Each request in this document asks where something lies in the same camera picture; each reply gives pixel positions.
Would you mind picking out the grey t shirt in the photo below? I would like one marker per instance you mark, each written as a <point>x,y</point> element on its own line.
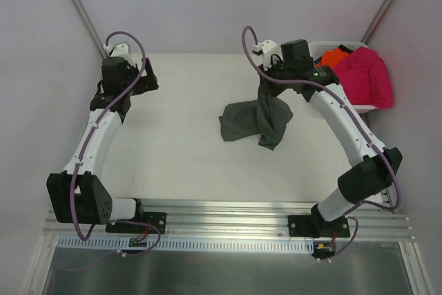
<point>267,116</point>

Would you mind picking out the white slotted cable duct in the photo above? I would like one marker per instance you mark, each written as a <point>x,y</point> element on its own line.
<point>188,244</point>

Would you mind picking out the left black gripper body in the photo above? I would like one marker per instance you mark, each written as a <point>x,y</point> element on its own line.
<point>146,79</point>

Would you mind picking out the left aluminium corner post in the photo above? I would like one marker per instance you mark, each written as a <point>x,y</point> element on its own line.
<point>89,26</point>

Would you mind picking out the aluminium corner post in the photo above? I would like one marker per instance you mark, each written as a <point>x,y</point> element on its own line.
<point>89,26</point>
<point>386,1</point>

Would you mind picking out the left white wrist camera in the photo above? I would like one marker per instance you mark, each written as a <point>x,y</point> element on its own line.
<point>122,50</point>

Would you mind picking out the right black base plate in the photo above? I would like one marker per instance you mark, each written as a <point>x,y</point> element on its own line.
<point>306,226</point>

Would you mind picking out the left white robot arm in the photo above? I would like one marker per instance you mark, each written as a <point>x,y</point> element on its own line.
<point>77,193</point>

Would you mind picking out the pink t shirt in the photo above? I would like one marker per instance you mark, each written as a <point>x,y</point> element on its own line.
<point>365,80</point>

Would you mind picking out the right aluminium corner post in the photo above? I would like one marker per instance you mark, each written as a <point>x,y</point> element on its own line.
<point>386,1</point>

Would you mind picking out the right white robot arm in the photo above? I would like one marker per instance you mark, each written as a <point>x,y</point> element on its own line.
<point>373,165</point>

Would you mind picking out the aluminium mounting rail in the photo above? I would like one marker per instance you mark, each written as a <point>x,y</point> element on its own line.
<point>267,220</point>

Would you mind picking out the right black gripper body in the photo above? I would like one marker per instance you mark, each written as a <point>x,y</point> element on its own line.
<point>268,85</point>

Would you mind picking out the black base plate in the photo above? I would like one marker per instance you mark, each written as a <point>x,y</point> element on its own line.
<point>306,226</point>
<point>138,224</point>

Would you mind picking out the orange t shirt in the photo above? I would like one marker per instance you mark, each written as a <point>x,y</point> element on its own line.
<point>332,58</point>

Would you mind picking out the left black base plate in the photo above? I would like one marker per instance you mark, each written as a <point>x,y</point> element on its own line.
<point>138,224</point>

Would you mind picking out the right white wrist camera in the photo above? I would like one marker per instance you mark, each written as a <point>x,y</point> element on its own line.
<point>265,50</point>

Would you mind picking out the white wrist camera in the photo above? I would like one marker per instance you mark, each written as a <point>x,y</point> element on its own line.
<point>265,50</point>
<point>122,50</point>

